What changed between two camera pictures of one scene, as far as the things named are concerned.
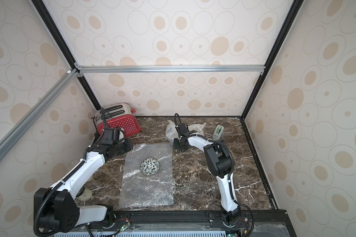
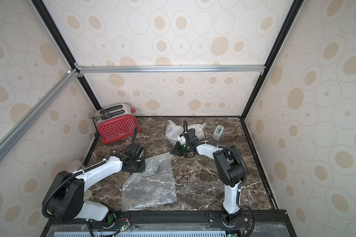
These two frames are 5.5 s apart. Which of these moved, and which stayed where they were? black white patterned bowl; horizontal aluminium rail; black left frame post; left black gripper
Moved: left black gripper
Stayed: horizontal aluminium rail; black left frame post; black white patterned bowl
